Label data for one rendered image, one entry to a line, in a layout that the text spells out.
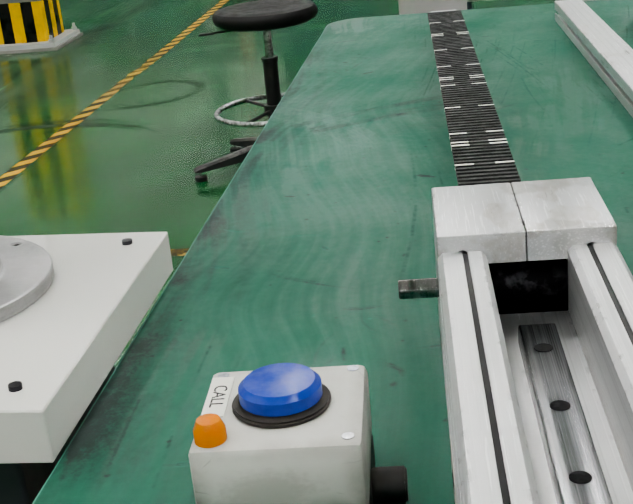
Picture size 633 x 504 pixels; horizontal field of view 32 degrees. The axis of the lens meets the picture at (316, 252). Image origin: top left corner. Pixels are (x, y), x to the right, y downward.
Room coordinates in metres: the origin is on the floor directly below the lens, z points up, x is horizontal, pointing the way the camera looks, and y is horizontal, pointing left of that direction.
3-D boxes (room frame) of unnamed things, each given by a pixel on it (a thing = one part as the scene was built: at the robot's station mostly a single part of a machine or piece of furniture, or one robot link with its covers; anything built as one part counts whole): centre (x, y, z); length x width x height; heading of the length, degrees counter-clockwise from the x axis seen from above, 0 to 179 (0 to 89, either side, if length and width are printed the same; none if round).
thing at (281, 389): (0.47, 0.02, 0.84); 0.04 x 0.04 x 0.02
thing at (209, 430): (0.45, 0.06, 0.85); 0.01 x 0.01 x 0.01
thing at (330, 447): (0.47, 0.02, 0.81); 0.10 x 0.08 x 0.06; 84
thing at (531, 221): (0.63, -0.11, 0.83); 0.12 x 0.09 x 0.10; 84
